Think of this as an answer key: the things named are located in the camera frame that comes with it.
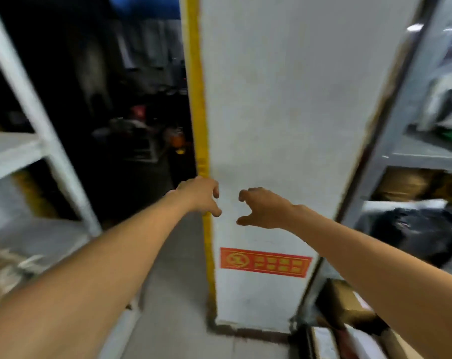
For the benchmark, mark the stacked brown cardboard boxes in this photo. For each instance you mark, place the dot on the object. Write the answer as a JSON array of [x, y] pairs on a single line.
[[405, 183]]

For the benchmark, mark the small cardboard box white label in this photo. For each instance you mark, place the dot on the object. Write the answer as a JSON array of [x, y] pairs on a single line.
[[325, 343]]

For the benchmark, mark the person's right forearm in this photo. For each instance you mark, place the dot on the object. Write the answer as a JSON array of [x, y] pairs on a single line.
[[390, 272]]

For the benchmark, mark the person's left forearm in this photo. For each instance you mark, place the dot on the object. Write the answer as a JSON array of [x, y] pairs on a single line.
[[80, 287]]

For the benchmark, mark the grey metal shelf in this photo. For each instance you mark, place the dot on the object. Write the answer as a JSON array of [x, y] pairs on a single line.
[[416, 89]]

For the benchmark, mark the black plastic bag parcel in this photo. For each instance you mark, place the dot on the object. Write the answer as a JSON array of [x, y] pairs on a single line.
[[416, 231]]

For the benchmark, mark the person's left hand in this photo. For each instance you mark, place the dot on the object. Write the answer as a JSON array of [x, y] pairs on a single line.
[[196, 194]]

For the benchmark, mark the red fire extinguisher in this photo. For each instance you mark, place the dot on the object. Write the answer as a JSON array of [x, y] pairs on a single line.
[[178, 140]]

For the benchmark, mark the person's right hand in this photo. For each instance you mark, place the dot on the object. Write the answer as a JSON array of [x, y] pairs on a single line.
[[274, 213]]

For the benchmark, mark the yellow sticker strip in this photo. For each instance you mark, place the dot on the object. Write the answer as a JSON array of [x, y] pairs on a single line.
[[35, 194]]

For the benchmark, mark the white metal shelf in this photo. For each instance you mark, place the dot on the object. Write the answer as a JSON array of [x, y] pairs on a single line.
[[9, 149]]

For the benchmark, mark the red yellow wall sign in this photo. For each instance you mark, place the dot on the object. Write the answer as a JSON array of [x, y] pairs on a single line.
[[267, 262]]

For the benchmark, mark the yellow vertical door strip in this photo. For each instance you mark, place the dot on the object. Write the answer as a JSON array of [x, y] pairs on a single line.
[[198, 89]]

